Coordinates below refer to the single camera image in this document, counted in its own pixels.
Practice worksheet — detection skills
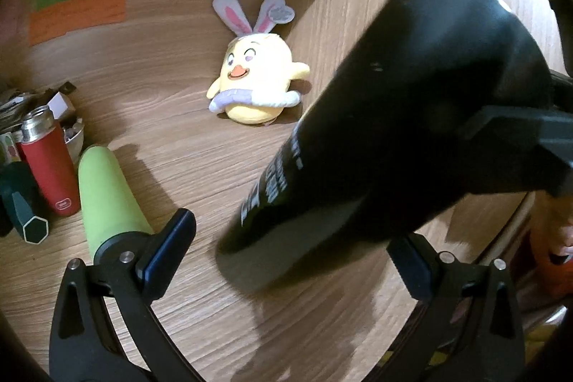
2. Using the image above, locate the pink sticky note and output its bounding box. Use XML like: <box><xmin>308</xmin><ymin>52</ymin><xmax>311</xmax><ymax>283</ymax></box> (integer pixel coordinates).
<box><xmin>0</xmin><ymin>0</ymin><xmax>25</xmax><ymax>44</ymax></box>

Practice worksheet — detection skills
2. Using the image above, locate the dark green hexagonal box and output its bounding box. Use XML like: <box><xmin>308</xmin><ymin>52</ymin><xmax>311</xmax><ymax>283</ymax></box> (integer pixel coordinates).
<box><xmin>1</xmin><ymin>162</ymin><xmax>49</xmax><ymax>244</ymax></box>

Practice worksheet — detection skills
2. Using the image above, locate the orange sticky note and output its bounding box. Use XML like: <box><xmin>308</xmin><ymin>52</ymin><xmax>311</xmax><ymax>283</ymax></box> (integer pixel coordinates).
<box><xmin>28</xmin><ymin>0</ymin><xmax>126</xmax><ymax>46</ymax></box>

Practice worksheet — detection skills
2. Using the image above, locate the small white cardboard box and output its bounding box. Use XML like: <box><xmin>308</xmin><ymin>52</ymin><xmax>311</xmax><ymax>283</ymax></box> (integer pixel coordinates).
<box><xmin>48</xmin><ymin>92</ymin><xmax>76</xmax><ymax>121</ymax></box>

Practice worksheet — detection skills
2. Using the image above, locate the black metal cup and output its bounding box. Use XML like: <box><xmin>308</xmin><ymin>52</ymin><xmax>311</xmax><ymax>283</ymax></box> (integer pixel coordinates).
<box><xmin>217</xmin><ymin>0</ymin><xmax>551</xmax><ymax>254</ymax></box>

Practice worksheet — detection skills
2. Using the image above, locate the lime green cylinder bottle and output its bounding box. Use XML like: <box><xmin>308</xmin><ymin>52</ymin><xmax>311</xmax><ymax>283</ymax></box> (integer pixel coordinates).
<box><xmin>78</xmin><ymin>145</ymin><xmax>153</xmax><ymax>263</ymax></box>

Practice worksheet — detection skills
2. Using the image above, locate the yellow chick plush toy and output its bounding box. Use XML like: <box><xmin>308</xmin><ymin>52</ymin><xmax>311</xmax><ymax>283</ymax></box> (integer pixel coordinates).
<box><xmin>206</xmin><ymin>0</ymin><xmax>310</xmax><ymax>125</ymax></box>

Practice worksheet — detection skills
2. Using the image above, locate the red thermos bottle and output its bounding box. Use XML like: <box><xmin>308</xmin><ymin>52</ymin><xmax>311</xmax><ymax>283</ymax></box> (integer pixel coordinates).
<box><xmin>19</xmin><ymin>106</ymin><xmax>81</xmax><ymax>216</ymax></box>

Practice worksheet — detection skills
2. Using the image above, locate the small metal bowl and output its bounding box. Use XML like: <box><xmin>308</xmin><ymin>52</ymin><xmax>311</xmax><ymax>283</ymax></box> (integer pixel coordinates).
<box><xmin>64</xmin><ymin>117</ymin><xmax>85</xmax><ymax>165</ymax></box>

